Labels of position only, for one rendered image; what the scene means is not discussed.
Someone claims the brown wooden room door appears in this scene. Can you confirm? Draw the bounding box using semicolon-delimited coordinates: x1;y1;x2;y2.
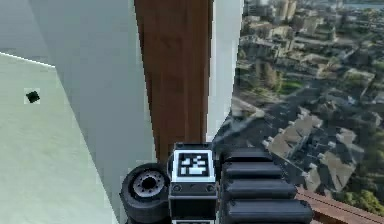
133;0;215;165

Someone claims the small black wall socket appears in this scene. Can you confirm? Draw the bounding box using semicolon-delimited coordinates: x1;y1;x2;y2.
25;90;41;104

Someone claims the window with city view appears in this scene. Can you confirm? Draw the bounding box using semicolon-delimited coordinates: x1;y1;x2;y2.
205;0;384;224

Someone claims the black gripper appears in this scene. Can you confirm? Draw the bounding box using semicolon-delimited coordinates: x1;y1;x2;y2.
119;162;172;224

